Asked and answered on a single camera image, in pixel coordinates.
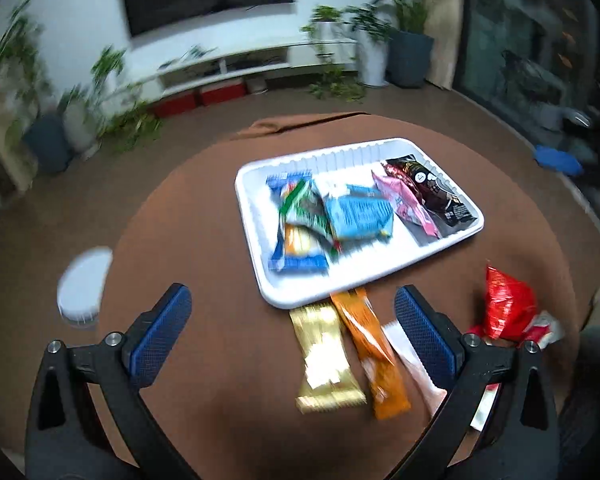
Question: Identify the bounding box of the large red snack bag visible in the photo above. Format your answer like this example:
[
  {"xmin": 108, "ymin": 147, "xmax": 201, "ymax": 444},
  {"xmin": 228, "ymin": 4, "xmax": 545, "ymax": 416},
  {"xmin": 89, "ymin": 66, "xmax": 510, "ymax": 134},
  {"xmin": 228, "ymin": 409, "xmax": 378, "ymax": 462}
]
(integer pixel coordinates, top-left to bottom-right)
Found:
[{"xmin": 468, "ymin": 264, "xmax": 539, "ymax": 344}]

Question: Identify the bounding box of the black popcorn snack packet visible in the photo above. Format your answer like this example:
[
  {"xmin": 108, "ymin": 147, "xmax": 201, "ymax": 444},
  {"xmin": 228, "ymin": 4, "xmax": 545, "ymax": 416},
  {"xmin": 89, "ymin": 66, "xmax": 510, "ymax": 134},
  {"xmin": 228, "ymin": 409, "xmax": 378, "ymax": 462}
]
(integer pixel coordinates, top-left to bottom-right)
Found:
[{"xmin": 382, "ymin": 155, "xmax": 476, "ymax": 228}]

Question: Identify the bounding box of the blue yellow cake snack packet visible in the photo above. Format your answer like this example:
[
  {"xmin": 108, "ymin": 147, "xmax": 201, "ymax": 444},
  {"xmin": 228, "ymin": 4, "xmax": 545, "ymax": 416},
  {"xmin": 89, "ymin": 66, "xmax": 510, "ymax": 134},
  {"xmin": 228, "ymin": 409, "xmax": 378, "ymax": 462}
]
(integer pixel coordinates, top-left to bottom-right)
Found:
[{"xmin": 266, "ymin": 171, "xmax": 329, "ymax": 273}]

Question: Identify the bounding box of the green white candy packet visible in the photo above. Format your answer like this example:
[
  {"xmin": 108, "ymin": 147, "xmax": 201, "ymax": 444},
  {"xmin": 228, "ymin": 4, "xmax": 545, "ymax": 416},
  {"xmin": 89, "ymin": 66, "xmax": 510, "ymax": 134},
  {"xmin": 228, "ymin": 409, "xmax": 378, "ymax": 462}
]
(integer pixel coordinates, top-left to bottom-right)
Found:
[{"xmin": 278, "ymin": 176, "xmax": 341, "ymax": 259}]

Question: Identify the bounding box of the white snack packet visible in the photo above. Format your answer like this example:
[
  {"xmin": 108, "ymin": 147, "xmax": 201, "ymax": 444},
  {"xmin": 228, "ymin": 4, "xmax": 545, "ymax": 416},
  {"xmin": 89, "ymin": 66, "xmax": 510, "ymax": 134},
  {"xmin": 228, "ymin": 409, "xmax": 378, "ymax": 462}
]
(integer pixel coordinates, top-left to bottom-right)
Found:
[{"xmin": 382, "ymin": 321, "xmax": 446, "ymax": 417}]

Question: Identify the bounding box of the orange snack packet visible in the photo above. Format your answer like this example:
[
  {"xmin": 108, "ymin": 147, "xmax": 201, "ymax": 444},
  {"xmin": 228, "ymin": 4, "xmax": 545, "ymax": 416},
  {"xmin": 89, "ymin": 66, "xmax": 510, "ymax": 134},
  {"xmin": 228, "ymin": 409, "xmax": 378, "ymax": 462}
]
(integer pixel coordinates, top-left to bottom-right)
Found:
[{"xmin": 330, "ymin": 288, "xmax": 411, "ymax": 420}]

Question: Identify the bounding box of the white round stool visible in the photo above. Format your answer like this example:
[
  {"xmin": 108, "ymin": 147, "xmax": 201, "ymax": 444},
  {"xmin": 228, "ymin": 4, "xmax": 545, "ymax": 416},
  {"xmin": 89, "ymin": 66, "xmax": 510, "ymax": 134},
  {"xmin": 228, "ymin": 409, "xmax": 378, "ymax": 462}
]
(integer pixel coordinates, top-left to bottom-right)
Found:
[{"xmin": 56, "ymin": 246, "xmax": 114, "ymax": 328}]

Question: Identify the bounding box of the gold snack packet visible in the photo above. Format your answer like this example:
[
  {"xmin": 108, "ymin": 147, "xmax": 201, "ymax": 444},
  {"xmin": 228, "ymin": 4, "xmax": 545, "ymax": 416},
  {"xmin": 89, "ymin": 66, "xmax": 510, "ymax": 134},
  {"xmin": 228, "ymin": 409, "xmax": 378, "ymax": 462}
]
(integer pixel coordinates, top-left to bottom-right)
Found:
[{"xmin": 289, "ymin": 302, "xmax": 366, "ymax": 413}]

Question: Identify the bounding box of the light blue snack packet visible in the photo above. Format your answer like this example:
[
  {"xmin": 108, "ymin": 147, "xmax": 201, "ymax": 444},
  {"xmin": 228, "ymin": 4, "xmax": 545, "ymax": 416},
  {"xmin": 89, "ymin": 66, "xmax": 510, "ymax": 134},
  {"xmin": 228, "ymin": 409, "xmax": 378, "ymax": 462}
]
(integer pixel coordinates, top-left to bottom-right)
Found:
[{"xmin": 323, "ymin": 184, "xmax": 394, "ymax": 242}]

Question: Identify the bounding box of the pink snack packet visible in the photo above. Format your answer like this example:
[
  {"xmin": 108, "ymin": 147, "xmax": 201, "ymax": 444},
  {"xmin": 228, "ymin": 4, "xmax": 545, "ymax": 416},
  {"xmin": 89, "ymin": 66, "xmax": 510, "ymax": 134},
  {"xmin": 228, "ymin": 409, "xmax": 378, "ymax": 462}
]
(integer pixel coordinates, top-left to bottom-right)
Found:
[{"xmin": 372, "ymin": 172, "xmax": 441, "ymax": 238}]

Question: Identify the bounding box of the white plastic tray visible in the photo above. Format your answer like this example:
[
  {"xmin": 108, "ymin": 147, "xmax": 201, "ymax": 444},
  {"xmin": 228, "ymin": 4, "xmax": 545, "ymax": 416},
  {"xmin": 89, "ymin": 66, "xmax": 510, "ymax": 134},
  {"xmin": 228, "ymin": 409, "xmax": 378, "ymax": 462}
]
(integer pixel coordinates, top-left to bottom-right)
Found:
[{"xmin": 235, "ymin": 138, "xmax": 484, "ymax": 310}]

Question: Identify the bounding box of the potted plant white pot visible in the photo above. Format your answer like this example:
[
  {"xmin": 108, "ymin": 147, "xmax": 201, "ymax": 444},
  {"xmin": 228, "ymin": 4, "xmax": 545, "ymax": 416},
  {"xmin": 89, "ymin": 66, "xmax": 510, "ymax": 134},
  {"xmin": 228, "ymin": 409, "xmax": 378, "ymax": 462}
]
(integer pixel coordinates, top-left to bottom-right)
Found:
[{"xmin": 58, "ymin": 44, "xmax": 161, "ymax": 159}]

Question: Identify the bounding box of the red storage box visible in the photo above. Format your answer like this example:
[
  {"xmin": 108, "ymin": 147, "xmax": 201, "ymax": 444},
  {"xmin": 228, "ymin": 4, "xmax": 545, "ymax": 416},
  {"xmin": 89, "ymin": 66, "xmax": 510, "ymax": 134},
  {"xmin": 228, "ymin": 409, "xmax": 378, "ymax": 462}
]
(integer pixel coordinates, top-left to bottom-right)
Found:
[
  {"xmin": 199, "ymin": 78, "xmax": 247, "ymax": 106},
  {"xmin": 150, "ymin": 91, "xmax": 197, "ymax": 119}
]

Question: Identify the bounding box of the white TV console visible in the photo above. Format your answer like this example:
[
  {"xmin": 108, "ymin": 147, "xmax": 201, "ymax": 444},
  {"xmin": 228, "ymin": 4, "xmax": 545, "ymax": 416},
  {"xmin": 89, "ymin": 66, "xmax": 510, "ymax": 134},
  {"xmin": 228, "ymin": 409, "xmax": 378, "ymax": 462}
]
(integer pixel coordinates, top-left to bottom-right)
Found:
[{"xmin": 130, "ymin": 39, "xmax": 359, "ymax": 106}]

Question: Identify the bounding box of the potted plant dark pot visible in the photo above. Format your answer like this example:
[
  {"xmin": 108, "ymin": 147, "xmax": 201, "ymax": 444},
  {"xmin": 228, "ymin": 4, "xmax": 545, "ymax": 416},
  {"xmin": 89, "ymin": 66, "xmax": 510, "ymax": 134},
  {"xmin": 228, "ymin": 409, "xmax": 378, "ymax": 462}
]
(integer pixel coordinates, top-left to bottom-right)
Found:
[{"xmin": 0, "ymin": 0, "xmax": 73, "ymax": 176}]

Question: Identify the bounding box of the trailing green plant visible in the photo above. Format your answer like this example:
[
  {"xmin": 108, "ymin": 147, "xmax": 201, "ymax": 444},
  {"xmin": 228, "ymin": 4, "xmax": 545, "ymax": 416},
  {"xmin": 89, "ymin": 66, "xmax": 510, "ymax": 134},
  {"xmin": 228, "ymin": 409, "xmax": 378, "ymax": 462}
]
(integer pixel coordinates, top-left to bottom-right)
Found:
[{"xmin": 302, "ymin": 4, "xmax": 391, "ymax": 102}]

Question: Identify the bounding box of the tall plant dark blue pot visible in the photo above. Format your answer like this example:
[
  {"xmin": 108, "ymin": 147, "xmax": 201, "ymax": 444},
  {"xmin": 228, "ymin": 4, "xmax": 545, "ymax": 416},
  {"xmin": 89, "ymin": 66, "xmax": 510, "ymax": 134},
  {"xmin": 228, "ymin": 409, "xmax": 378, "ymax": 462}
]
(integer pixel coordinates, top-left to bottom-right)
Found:
[{"xmin": 373, "ymin": 0, "xmax": 464, "ymax": 90}]

